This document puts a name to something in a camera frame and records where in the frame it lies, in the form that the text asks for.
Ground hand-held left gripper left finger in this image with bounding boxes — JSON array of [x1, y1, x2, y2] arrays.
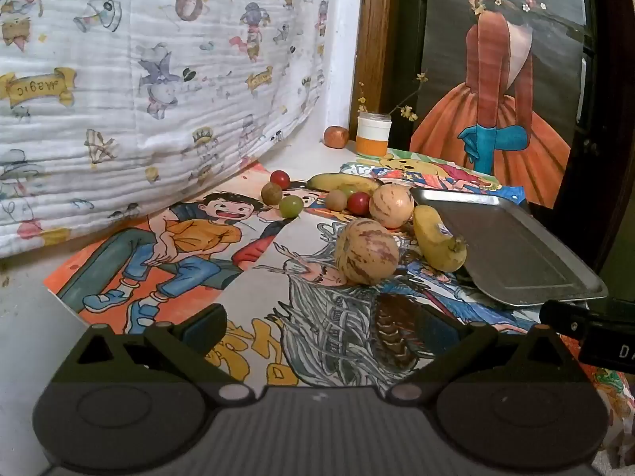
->
[[52, 303, 259, 405]]

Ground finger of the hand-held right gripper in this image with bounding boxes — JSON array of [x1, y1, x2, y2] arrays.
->
[[540, 300, 591, 343]]

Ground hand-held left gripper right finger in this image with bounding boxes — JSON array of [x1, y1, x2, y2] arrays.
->
[[382, 307, 589, 405]]

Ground metal tray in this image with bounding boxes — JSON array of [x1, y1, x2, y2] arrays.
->
[[409, 186, 608, 308]]

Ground yellow banana with sticker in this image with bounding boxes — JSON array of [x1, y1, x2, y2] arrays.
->
[[413, 204, 468, 273]]

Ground large striped pepino melon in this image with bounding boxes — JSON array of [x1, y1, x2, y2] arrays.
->
[[334, 218, 400, 286]]

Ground small striped pepino melon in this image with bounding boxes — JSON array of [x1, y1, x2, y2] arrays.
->
[[368, 183, 415, 229]]

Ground spotted yellow banana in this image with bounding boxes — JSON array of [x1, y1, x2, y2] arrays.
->
[[304, 172, 382, 196]]

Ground red dragon drawing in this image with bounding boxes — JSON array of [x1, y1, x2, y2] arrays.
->
[[560, 334, 635, 469]]

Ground boys cartoon drawing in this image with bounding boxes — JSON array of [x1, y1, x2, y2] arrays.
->
[[44, 189, 298, 338]]

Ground yellow bear cartoon drawing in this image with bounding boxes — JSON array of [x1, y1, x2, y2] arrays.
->
[[340, 148, 527, 206]]

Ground white and orange jar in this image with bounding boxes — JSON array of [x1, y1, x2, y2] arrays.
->
[[355, 111, 393, 156]]

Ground small red apple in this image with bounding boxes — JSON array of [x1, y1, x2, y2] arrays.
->
[[323, 125, 349, 150]]

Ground yellow flower twig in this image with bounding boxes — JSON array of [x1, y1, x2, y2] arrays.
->
[[357, 72, 430, 122]]

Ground white cartoon printed blanket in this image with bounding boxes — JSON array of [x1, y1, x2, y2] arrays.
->
[[0, 0, 365, 259]]

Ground orange dress wall poster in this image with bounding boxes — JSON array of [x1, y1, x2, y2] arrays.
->
[[409, 0, 586, 209]]

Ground wooden door frame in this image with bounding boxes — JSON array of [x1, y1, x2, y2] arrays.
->
[[357, 0, 398, 120]]

